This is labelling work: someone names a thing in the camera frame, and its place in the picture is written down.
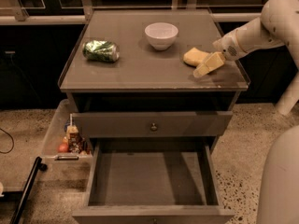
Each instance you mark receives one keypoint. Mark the grey top drawer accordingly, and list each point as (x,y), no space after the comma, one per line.
(137,124)

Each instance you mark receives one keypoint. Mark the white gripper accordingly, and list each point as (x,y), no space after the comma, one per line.
(227,48)

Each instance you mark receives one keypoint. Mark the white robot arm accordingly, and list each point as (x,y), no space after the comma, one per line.
(277,25)

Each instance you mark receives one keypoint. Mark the brown snack carton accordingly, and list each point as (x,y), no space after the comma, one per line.
(74,139)

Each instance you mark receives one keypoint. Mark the brass top drawer knob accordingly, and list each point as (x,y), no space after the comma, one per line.
(153,127)

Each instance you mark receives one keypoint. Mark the yellow sponge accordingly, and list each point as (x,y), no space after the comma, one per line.
(193,57)

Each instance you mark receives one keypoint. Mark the clear plastic storage bin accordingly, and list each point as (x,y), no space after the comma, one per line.
(56,133)

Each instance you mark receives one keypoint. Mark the white ceramic bowl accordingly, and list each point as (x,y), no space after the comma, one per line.
(161,35)

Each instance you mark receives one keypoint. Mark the black pole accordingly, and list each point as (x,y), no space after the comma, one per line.
(37,166)

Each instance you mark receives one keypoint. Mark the small orange fruit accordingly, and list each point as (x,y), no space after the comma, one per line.
(63,148)

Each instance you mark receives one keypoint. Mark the crushed green soda can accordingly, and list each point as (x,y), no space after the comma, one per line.
(101,51)

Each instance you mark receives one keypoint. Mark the metal railing frame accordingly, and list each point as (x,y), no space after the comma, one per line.
(41,12)

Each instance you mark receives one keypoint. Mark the grey drawer cabinet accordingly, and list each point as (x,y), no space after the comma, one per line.
(144,79)

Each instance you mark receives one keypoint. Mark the open grey middle drawer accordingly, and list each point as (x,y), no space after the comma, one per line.
(152,181)

